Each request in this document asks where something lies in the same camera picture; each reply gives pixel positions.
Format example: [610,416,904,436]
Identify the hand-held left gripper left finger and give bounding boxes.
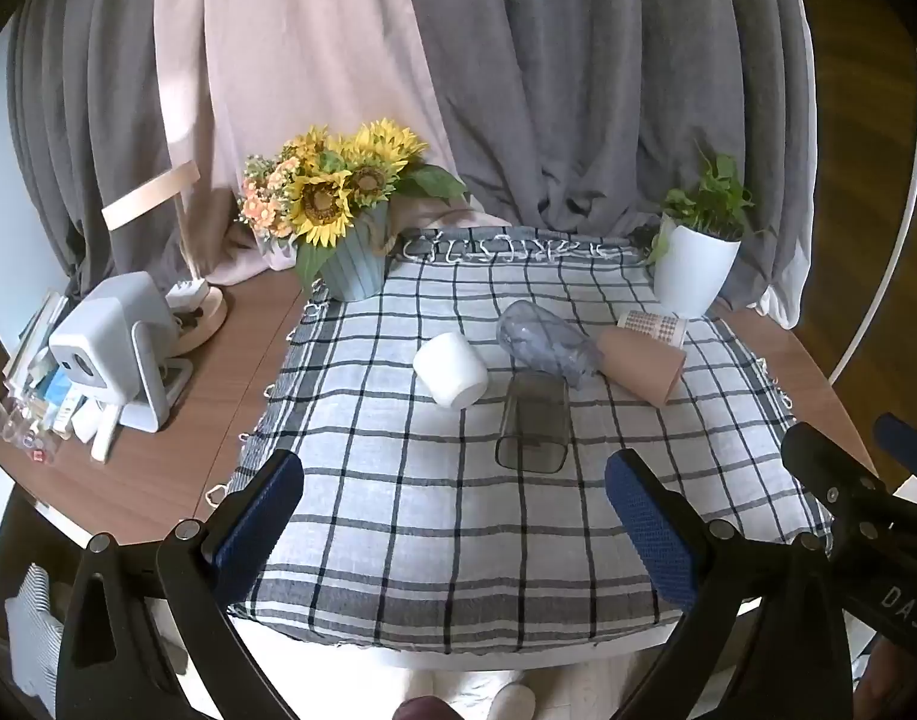
[57,450,305,720]

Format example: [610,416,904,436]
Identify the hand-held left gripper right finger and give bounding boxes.
[605,448,855,720]

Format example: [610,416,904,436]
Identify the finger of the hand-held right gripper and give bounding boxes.
[874,412,917,487]
[780,421,892,502]

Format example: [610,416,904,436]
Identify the smoky transparent square cup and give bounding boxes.
[493,370,572,474]

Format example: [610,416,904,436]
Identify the tan cup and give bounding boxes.
[594,326,688,408]

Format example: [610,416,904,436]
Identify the clear bluish glass cup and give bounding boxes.
[495,299,603,390]

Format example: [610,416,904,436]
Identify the white cup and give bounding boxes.
[412,331,490,410]

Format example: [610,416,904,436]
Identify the checked tablecloth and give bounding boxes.
[224,227,835,652]

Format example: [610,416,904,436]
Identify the round wooden tray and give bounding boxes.
[167,285,229,355]

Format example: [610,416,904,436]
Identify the white hoop stand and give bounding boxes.
[825,45,917,385]

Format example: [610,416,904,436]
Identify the white slipper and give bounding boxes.
[488,682,539,720]

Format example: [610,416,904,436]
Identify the white plant pot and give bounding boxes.
[652,211,743,319]

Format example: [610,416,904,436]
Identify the white projector on stand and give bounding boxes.
[49,271,194,434]

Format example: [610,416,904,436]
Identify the striped cushion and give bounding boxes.
[4,562,67,718]

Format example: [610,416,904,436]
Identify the clear small containers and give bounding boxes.
[0,373,64,467]

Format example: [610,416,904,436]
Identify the ribbed teal flower pot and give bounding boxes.
[308,201,392,302]

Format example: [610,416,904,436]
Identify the green leafy plant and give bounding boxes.
[644,141,760,265]

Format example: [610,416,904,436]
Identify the artificial sunflower bouquet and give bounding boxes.
[237,117,471,287]

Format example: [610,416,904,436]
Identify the grey curtain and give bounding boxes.
[7,0,214,295]
[396,0,817,310]

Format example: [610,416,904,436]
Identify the pink curtain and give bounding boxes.
[154,0,513,287]

